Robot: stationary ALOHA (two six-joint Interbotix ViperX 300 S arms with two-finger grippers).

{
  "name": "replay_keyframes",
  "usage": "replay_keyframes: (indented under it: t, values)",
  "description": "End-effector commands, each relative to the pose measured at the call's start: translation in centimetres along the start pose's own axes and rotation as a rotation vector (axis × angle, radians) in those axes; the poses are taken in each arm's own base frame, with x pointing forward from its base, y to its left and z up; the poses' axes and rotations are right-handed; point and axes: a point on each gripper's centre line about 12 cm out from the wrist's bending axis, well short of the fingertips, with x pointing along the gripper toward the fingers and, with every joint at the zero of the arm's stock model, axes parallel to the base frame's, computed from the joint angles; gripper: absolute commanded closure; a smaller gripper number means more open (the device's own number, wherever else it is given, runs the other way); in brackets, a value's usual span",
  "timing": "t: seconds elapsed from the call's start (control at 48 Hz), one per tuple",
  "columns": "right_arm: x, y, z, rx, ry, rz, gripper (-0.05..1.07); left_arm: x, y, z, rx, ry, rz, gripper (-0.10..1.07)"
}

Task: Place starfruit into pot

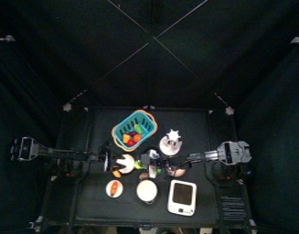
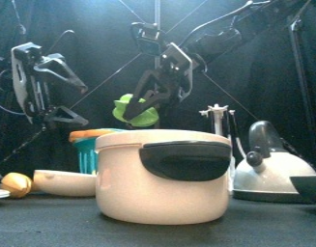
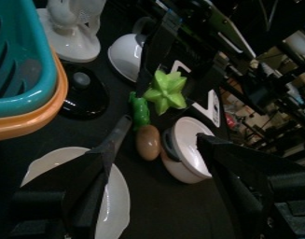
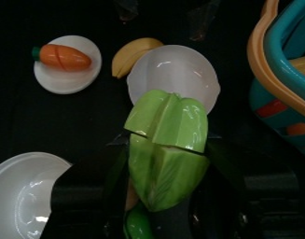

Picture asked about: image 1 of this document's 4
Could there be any teal basket with orange rim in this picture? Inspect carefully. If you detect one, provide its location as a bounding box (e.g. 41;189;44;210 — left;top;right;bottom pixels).
111;109;159;153

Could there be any brown toy shell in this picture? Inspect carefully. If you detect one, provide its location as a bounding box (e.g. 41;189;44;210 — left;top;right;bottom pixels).
167;168;187;178

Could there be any orange toy carrot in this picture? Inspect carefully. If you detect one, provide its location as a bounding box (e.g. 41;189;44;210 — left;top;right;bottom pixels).
109;182;120;197

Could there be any small white oval plate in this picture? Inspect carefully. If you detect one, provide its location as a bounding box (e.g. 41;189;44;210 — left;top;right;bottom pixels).
105;179;124;199

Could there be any white toy tablet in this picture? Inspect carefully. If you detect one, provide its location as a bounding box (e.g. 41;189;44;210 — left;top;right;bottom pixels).
165;179;197;218

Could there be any white and grey toy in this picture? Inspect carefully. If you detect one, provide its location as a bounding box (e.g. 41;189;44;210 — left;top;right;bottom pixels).
148;165;159;179

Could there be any white banana-shaped object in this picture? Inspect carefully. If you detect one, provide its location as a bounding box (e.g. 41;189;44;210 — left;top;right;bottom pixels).
115;154;136;175

